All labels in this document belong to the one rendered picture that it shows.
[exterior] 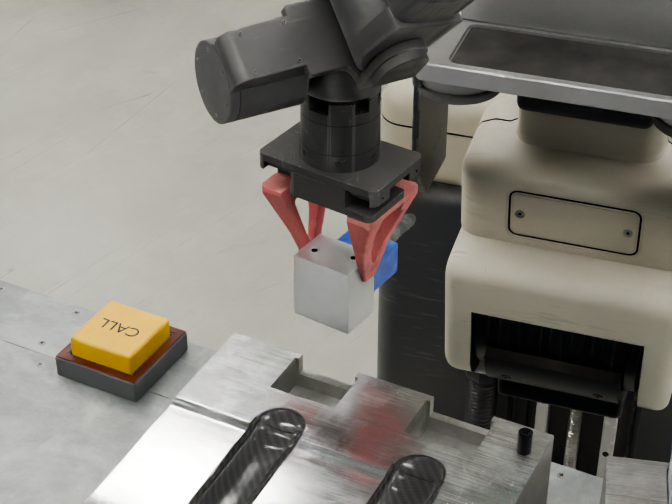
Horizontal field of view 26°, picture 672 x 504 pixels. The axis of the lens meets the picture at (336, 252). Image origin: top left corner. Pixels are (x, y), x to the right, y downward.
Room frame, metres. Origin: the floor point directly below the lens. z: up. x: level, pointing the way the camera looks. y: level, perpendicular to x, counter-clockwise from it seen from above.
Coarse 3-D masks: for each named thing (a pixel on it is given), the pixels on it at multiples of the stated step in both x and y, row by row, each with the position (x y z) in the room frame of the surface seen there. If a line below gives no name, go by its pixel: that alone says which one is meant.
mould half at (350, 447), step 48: (240, 336) 0.88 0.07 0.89; (192, 384) 0.83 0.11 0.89; (240, 384) 0.83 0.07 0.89; (384, 384) 0.83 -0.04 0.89; (192, 432) 0.78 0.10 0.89; (240, 432) 0.78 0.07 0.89; (336, 432) 0.77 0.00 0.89; (384, 432) 0.77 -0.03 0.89; (144, 480) 0.73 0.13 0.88; (192, 480) 0.73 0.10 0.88; (288, 480) 0.73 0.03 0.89; (336, 480) 0.73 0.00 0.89; (480, 480) 0.73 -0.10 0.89; (528, 480) 0.73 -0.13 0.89
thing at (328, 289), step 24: (408, 216) 0.99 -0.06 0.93; (312, 240) 0.92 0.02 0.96; (336, 240) 0.92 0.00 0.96; (312, 264) 0.89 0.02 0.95; (336, 264) 0.88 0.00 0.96; (384, 264) 0.92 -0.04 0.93; (312, 288) 0.89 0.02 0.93; (336, 288) 0.88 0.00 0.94; (360, 288) 0.88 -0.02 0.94; (312, 312) 0.89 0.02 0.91; (336, 312) 0.87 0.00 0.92; (360, 312) 0.88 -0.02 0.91
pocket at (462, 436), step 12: (420, 408) 0.80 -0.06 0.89; (432, 408) 0.81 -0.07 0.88; (420, 420) 0.80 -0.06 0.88; (432, 420) 0.81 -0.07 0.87; (444, 420) 0.80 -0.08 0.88; (456, 420) 0.80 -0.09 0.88; (408, 432) 0.78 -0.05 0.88; (420, 432) 0.80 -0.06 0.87; (432, 432) 0.80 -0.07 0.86; (444, 432) 0.80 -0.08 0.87; (456, 432) 0.80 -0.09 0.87; (468, 432) 0.79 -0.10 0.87; (480, 432) 0.79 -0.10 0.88; (444, 444) 0.79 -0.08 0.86; (456, 444) 0.79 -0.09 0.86; (468, 444) 0.79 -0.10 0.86
